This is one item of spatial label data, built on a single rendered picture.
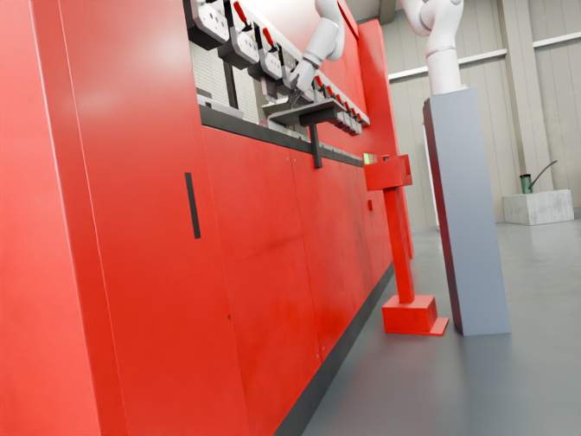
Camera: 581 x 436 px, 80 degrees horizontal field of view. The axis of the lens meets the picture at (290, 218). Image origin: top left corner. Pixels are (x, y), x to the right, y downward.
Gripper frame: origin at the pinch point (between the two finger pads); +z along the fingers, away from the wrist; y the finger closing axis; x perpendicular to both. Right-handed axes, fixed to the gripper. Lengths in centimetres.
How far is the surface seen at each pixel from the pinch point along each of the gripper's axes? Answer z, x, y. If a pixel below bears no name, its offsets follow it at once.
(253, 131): 12, 19, 49
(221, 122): 13, 19, 64
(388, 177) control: 9, 46, -26
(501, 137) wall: -103, 97, -474
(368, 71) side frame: -61, -49, -214
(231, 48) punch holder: -4.7, -13.3, 30.2
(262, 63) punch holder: -6.5, -12.8, 10.7
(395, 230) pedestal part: 28, 60, -33
